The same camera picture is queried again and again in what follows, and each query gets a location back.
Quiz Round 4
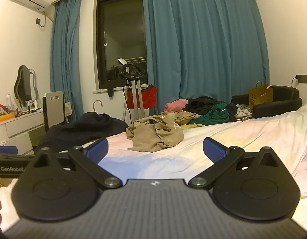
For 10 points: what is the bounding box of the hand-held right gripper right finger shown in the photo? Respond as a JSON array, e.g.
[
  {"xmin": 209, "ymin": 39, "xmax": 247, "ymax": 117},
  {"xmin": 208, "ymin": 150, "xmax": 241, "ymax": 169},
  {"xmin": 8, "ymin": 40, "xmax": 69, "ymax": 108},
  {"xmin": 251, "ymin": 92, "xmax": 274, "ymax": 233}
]
[{"xmin": 188, "ymin": 137, "xmax": 284, "ymax": 190}]

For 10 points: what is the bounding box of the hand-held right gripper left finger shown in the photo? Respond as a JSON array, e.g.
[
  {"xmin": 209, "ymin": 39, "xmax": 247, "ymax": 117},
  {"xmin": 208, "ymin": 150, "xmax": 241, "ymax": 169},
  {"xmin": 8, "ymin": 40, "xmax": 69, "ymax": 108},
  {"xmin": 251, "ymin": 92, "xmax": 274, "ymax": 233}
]
[{"xmin": 28, "ymin": 137, "xmax": 123, "ymax": 190}]

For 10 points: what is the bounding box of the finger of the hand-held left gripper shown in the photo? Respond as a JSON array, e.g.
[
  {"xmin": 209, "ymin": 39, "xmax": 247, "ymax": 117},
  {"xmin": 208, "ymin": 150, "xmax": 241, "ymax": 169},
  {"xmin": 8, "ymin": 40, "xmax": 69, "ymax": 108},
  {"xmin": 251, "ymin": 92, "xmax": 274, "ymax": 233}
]
[{"xmin": 0, "ymin": 145, "xmax": 19, "ymax": 155}]

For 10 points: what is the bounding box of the khaki t-shirt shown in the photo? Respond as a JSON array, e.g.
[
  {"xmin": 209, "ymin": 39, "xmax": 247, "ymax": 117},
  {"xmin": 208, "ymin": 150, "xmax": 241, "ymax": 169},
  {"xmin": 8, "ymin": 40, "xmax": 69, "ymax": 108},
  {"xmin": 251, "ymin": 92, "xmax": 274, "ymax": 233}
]
[{"xmin": 126, "ymin": 116, "xmax": 184, "ymax": 153}]

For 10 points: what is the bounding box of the black clothes pile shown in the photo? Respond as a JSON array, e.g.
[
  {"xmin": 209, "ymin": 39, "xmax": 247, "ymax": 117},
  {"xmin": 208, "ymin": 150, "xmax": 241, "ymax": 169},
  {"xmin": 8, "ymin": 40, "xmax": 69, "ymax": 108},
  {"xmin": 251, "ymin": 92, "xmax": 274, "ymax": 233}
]
[{"xmin": 35, "ymin": 112, "xmax": 130, "ymax": 155}]

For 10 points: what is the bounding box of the pink clothes hanger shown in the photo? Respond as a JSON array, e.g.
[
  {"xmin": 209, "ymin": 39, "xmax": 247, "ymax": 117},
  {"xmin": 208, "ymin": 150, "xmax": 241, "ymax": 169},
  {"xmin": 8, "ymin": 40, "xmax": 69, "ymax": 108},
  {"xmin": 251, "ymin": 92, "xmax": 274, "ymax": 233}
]
[{"xmin": 92, "ymin": 100, "xmax": 104, "ymax": 115}]

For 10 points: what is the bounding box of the white dresser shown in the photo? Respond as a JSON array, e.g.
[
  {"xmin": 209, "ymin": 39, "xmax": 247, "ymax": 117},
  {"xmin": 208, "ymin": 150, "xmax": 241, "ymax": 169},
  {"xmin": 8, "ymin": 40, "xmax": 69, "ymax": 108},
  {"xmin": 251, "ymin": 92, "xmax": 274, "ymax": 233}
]
[{"xmin": 0, "ymin": 108, "xmax": 48, "ymax": 155}]

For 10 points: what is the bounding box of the orange box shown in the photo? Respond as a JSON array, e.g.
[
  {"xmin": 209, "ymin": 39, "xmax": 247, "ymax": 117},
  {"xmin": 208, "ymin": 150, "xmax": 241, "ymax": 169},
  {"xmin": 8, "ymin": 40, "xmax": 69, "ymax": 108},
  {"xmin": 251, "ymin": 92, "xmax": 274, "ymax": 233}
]
[{"xmin": 0, "ymin": 113, "xmax": 15, "ymax": 123}]

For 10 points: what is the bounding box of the beige floral cloth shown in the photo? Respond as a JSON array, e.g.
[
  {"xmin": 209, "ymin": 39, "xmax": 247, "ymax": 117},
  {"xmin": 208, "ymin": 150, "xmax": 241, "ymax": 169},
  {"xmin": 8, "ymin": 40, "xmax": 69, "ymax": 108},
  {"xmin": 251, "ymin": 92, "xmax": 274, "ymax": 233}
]
[{"xmin": 160, "ymin": 112, "xmax": 202, "ymax": 126}]

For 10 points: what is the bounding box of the white patterned cloth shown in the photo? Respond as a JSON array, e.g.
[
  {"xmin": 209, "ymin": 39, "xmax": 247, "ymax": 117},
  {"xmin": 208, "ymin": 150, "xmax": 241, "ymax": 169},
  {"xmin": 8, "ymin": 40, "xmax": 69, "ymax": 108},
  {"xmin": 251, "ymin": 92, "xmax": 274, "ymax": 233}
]
[{"xmin": 234, "ymin": 105, "xmax": 254, "ymax": 120}]

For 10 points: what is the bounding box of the black garment heap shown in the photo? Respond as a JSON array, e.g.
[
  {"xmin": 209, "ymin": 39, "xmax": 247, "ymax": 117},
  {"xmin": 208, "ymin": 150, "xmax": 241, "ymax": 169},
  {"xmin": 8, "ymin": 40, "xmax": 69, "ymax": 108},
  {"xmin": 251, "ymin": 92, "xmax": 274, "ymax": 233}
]
[{"xmin": 185, "ymin": 97, "xmax": 238, "ymax": 122}]

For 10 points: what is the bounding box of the pink garment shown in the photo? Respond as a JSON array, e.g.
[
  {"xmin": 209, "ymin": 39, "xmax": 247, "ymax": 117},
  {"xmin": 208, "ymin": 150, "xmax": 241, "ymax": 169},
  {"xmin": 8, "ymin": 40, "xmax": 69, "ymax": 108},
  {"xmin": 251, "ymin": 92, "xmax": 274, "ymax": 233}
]
[{"xmin": 164, "ymin": 99, "xmax": 189, "ymax": 112}]

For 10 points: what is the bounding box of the grey chair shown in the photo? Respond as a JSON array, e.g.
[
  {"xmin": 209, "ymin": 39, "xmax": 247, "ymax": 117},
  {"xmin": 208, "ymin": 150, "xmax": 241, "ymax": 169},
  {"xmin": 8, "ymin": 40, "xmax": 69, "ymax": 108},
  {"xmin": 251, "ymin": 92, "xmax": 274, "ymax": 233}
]
[{"xmin": 42, "ymin": 91, "xmax": 67, "ymax": 132}]

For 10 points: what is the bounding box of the wavy mirror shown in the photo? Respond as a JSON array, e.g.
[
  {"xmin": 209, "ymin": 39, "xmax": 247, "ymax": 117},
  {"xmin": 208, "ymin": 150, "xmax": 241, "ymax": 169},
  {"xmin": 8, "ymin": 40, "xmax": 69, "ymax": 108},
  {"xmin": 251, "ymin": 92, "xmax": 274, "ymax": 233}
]
[{"xmin": 14, "ymin": 65, "xmax": 39, "ymax": 107}]

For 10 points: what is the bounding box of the garment steamer stand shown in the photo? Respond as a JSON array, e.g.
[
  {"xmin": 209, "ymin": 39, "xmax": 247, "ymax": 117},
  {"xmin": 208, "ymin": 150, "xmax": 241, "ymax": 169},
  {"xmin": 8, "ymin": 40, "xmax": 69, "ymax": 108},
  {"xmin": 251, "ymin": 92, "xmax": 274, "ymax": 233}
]
[{"xmin": 107, "ymin": 58, "xmax": 150, "ymax": 123}]

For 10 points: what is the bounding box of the red garment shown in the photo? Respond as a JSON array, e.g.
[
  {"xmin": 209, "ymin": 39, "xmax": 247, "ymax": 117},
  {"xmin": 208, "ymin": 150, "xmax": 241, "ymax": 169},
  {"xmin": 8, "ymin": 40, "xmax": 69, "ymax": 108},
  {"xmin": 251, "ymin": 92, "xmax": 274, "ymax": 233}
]
[{"xmin": 127, "ymin": 86, "xmax": 157, "ymax": 110}]

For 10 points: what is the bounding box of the brown paper bag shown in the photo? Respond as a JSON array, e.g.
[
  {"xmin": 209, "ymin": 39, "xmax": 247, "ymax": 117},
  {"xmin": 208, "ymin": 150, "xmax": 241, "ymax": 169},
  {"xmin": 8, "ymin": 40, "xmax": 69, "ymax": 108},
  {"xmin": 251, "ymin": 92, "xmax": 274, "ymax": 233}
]
[{"xmin": 248, "ymin": 81, "xmax": 274, "ymax": 105}]

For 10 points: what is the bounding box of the black armchair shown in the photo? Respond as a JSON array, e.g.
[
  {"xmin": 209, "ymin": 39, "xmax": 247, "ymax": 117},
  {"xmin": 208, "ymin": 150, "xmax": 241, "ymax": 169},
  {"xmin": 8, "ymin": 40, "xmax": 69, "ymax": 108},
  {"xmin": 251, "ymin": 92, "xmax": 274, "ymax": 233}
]
[{"xmin": 232, "ymin": 85, "xmax": 303, "ymax": 119}]

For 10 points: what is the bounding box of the narrow blue curtain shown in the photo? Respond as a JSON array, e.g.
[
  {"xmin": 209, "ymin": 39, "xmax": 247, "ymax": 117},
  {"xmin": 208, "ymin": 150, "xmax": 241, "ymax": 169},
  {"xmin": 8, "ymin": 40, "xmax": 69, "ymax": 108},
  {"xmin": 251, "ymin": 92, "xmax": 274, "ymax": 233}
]
[{"xmin": 50, "ymin": 0, "xmax": 84, "ymax": 122}]

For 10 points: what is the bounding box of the wide blue curtain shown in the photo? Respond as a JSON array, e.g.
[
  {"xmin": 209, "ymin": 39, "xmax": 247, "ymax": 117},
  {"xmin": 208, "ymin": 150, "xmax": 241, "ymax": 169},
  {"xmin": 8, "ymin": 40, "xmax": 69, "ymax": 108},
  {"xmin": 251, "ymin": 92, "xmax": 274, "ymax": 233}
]
[{"xmin": 141, "ymin": 0, "xmax": 270, "ymax": 117}]

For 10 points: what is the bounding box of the dark window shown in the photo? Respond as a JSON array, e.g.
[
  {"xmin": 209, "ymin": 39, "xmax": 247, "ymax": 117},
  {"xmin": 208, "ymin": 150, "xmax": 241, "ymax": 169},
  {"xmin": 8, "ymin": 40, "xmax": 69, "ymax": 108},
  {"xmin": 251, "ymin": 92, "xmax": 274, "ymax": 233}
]
[{"xmin": 94, "ymin": 0, "xmax": 148, "ymax": 90}]

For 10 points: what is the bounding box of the wall socket with charger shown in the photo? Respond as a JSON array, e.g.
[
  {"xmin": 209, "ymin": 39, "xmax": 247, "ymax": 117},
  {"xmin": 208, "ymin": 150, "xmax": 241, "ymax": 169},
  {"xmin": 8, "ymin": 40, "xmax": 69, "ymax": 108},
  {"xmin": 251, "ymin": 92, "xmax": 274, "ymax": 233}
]
[{"xmin": 290, "ymin": 75, "xmax": 307, "ymax": 84}]

